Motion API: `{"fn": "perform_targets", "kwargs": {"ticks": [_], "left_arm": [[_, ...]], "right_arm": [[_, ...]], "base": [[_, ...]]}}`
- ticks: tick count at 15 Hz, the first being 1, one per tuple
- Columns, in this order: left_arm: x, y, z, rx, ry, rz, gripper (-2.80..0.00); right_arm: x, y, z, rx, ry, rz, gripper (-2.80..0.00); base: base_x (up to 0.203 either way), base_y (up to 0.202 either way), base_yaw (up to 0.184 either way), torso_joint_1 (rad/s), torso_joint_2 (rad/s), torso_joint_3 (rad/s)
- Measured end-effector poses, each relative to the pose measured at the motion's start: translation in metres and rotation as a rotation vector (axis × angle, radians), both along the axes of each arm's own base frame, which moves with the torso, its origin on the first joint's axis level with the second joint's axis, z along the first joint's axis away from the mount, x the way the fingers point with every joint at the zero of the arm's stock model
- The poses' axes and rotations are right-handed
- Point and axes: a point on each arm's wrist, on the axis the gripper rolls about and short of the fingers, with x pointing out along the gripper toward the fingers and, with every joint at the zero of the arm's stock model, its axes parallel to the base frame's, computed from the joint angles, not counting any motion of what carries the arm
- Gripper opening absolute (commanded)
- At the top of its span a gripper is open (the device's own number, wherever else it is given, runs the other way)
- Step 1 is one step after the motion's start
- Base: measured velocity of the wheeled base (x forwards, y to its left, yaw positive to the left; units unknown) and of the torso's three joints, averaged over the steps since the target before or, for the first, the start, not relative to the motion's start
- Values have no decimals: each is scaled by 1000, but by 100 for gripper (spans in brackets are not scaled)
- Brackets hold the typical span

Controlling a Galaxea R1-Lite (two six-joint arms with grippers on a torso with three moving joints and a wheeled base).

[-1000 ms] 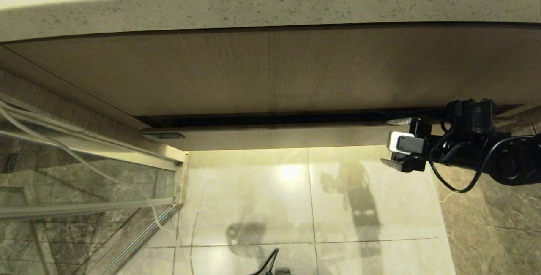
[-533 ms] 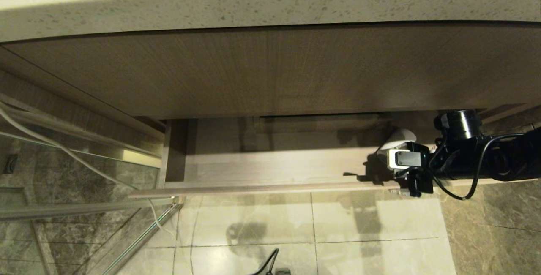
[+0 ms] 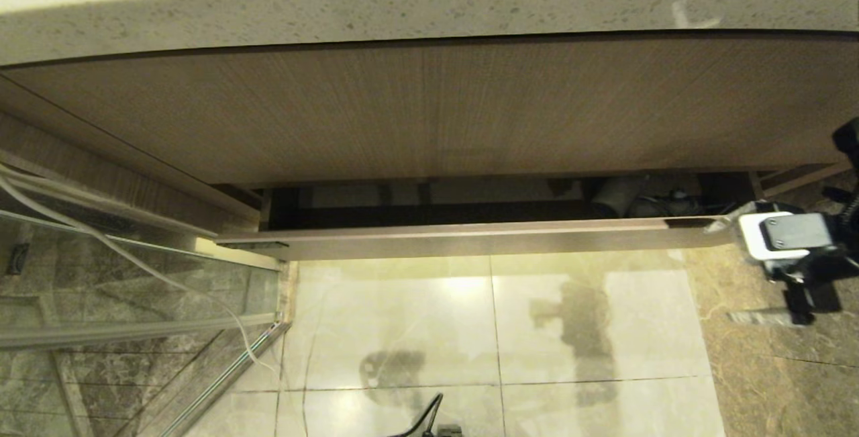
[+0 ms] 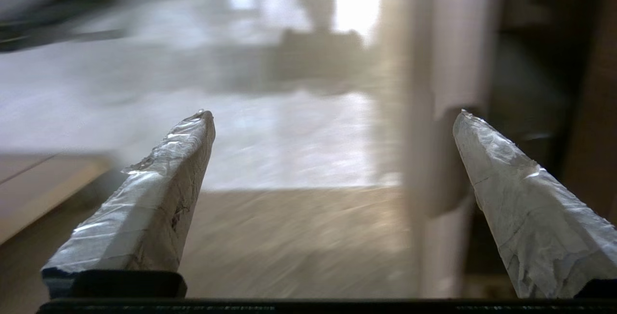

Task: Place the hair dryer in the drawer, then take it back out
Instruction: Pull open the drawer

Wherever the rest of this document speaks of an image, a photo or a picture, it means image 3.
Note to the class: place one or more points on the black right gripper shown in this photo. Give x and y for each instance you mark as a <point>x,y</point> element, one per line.
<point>802,282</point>

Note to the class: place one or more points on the white hair dryer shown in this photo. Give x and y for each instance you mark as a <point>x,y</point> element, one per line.
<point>617,197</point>

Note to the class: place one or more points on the light wooden vanity drawer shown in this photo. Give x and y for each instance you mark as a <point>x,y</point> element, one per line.
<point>470,239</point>

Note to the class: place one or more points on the light wooden vanity cabinet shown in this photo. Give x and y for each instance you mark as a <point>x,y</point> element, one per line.
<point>429,115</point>

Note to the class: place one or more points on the aluminium glass door bar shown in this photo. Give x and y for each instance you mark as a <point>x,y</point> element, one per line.
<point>134,331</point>

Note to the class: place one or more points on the clear glass shower panel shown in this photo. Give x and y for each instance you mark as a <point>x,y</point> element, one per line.
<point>100,296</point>

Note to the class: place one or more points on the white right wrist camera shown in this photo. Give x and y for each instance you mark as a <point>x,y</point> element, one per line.
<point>782,235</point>

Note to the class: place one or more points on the chrome floor rail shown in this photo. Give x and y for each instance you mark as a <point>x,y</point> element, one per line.
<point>228,376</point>

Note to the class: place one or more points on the aluminium shower track rail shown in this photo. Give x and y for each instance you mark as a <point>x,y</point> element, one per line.
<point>168,249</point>

